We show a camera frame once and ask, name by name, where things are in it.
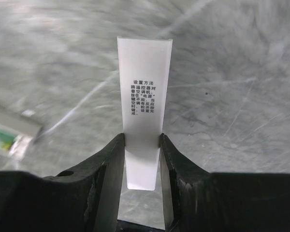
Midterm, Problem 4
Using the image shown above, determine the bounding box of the green AA battery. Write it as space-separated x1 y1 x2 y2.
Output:
0 129 16 152

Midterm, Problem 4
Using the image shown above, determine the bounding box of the white remote battery cover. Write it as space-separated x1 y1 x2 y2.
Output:
117 37 173 191

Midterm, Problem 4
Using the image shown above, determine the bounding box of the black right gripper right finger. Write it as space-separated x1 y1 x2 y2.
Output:
160 134 290 232

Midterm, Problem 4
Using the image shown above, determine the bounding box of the slim white remote control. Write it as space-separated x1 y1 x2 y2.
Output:
0 105 43 160

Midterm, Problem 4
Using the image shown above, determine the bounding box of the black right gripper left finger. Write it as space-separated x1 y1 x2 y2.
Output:
0 134 125 232

